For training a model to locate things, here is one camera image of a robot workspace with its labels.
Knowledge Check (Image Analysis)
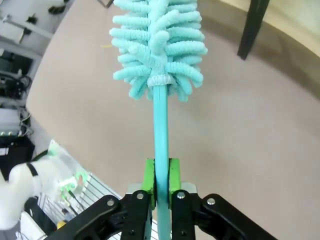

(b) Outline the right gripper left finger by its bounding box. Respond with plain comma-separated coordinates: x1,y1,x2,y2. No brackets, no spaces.
51,158,158,240

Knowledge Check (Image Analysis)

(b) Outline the equipment rack with cables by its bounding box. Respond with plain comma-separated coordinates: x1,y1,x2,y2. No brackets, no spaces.
0,47,35,101

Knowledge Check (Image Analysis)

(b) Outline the black equipment box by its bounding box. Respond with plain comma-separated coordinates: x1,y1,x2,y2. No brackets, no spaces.
0,136,35,173

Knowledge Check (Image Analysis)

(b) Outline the white wire rack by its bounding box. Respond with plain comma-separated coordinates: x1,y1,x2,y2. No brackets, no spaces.
37,172,126,226

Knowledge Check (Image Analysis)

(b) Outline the white metal frame beam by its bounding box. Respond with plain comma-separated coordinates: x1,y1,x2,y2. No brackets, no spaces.
0,13,52,41

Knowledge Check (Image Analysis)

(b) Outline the grey device with cables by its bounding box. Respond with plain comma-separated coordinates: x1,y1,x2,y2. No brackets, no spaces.
0,107,32,138

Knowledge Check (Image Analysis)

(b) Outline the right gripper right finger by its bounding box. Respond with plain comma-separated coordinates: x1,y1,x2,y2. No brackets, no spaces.
168,157,276,240

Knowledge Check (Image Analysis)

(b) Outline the teal chenille duster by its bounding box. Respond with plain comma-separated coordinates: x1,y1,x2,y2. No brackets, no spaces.
109,0,209,240

